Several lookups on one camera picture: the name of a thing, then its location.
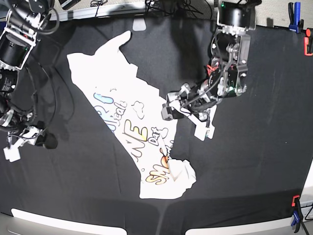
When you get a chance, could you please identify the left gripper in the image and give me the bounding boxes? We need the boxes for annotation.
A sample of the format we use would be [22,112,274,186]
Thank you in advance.
[161,83,220,121]

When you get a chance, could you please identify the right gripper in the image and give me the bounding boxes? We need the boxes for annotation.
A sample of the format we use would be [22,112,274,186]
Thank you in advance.
[0,110,58,149]

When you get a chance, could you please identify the white printed t-shirt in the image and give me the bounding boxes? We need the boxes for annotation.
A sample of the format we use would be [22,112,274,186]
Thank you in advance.
[67,31,196,199]

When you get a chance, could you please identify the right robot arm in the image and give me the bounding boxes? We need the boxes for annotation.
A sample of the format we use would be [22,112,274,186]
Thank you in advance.
[0,0,60,150]

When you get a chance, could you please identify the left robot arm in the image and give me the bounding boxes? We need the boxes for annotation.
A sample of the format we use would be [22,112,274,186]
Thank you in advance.
[161,0,262,122]

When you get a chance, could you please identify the grey cloth clip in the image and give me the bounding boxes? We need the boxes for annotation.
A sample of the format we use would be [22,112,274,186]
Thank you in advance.
[133,18,147,32]

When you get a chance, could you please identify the black table cloth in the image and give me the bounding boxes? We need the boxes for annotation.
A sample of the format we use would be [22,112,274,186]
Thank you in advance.
[0,18,313,235]

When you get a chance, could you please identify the red clamp top right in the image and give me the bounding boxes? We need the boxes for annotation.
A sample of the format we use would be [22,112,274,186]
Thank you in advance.
[304,28,313,56]

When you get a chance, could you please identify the red blue clamp bottom right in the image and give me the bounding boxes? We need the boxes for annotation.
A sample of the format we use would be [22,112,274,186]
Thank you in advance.
[291,195,303,233]

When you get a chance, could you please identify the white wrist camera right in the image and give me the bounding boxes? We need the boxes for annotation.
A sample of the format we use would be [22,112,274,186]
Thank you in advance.
[3,137,24,163]

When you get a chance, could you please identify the tangled black cables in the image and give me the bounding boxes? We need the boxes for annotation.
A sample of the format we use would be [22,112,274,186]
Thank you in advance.
[144,0,213,19]

